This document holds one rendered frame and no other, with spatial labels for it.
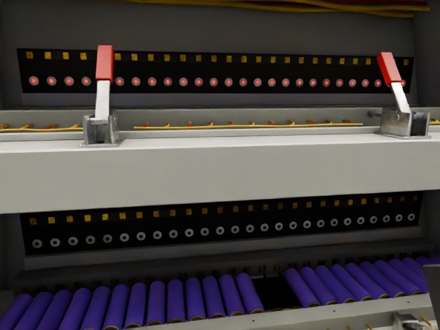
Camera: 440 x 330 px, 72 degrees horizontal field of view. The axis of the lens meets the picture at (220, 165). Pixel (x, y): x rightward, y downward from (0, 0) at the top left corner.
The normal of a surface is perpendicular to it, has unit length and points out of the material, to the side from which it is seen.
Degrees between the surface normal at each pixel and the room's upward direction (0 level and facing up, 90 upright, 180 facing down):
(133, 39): 90
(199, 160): 105
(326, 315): 15
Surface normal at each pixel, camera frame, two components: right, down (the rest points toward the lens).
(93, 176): 0.16, 0.22
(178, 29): 0.15, -0.04
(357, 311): 0.00, -0.97
